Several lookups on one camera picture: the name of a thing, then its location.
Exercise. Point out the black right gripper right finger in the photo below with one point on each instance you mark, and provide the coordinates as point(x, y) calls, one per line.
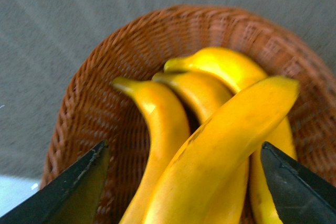
point(299, 195)

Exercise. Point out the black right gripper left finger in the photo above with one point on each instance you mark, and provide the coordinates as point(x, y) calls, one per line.
point(72, 197)

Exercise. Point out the yellow curved banana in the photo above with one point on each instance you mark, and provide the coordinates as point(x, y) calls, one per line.
point(202, 183)

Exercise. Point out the yellow banana brown tip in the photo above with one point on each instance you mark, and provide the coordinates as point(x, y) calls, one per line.
point(168, 127)

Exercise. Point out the yellow banana in basket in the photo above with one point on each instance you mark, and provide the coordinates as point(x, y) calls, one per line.
point(237, 72)
point(204, 94)

